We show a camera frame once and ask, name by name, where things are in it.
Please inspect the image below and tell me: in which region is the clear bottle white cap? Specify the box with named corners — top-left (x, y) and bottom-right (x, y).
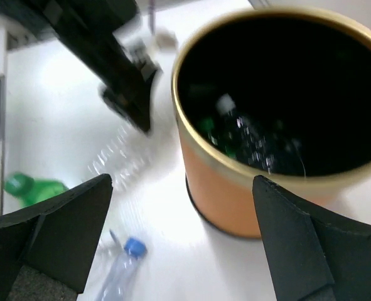
top-left (215, 94), bottom-right (306, 176)

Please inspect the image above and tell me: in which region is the blue label water bottle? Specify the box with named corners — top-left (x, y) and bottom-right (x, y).
top-left (93, 230), bottom-right (148, 300)

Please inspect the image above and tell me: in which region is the orange cylindrical bin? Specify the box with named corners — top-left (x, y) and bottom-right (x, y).
top-left (171, 8), bottom-right (371, 238)

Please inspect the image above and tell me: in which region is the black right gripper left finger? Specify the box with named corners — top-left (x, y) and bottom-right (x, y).
top-left (0, 174), bottom-right (112, 300)

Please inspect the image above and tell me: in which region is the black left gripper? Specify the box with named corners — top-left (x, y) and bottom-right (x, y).
top-left (0, 0), bottom-right (159, 134)

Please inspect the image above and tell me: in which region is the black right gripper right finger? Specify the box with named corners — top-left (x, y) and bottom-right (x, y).
top-left (252, 176), bottom-right (371, 300)

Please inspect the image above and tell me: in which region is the green bottle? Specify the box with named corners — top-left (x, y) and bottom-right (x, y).
top-left (4, 172), bottom-right (68, 208)

